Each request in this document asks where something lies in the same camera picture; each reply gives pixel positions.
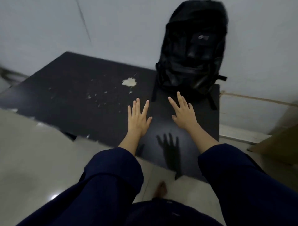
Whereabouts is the brown wooden board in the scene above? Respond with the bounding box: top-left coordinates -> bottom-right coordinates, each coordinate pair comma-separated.
247,100 -> 298,166

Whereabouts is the person's left forearm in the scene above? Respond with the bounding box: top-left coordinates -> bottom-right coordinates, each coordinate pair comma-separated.
16,131 -> 144,226

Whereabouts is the black backpack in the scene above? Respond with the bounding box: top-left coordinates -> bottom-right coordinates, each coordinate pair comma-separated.
151,0 -> 228,110

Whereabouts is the dark blue garment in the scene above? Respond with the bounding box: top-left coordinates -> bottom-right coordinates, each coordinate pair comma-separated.
121,198 -> 224,226

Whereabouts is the person's left hand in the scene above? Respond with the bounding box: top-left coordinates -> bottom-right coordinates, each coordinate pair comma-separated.
127,98 -> 153,138

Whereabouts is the person's right forearm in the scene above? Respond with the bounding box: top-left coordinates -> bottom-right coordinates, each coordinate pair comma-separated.
189,123 -> 298,226

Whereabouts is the person's right hand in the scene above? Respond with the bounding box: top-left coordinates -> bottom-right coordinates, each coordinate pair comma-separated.
168,91 -> 198,131

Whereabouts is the person's bare foot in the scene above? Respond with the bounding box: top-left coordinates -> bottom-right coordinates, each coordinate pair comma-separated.
155,181 -> 168,200

